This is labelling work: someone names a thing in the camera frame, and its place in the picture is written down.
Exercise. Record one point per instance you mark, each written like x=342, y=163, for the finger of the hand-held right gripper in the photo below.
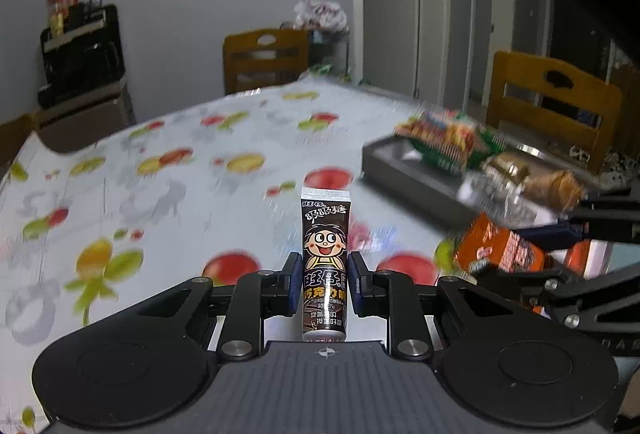
x=565, y=234
x=525, y=276

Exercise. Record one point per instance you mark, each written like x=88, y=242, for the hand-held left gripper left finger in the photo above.
x=289, y=286

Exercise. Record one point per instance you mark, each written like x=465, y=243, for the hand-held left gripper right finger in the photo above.
x=356, y=286

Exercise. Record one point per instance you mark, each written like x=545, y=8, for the orange snack packet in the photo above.
x=500, y=249

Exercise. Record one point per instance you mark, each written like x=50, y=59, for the dark brown cartoon tube packet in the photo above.
x=325, y=264

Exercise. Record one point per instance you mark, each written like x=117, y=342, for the tan brown cookie packet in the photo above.
x=555, y=186

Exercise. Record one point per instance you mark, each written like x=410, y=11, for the clear silver snack packet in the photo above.
x=500, y=204

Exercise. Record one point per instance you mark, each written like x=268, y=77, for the olive brown snack packet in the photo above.
x=507, y=166

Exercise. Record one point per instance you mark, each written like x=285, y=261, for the grey shallow box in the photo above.
x=400, y=166

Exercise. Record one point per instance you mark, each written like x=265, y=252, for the green snack packet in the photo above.
x=445, y=139

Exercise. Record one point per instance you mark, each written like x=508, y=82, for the wooden chair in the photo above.
x=525, y=109
x=240, y=64
x=15, y=139

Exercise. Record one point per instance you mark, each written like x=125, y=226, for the fruit print tablecloth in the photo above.
x=200, y=189

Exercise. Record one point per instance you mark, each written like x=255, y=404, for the metal storage rack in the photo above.
x=327, y=51

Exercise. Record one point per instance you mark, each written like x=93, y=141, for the white wardrobe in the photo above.
x=450, y=14

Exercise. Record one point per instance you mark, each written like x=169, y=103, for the grey low cabinet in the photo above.
x=85, y=124

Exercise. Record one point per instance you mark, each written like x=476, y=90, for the white printed plastic bag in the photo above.
x=320, y=11

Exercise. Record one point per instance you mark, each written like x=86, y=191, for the small yellow packet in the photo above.
x=56, y=23

